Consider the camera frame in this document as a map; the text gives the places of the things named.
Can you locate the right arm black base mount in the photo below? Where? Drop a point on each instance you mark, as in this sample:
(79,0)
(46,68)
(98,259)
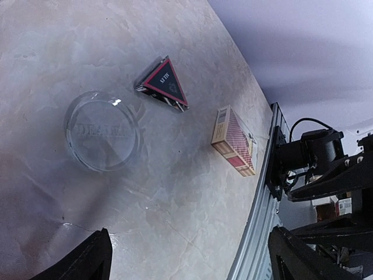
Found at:
(275,175)

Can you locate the aluminium front rail frame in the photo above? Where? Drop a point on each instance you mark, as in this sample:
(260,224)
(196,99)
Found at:
(252,260)

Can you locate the black pink triangular button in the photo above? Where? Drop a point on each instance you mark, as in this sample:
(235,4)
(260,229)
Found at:
(159,81)

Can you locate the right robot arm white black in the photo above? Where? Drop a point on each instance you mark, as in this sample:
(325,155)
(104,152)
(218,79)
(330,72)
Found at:
(314,167)

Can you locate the red playing card deck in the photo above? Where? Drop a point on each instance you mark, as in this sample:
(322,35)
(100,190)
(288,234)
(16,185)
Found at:
(235,142)

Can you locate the clear round dealer button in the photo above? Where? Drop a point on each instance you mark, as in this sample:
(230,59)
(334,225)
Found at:
(101,131)

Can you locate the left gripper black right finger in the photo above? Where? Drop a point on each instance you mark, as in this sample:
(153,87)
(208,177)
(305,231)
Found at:
(292,258)

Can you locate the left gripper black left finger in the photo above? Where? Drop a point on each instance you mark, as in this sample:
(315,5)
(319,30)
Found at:
(90,260)

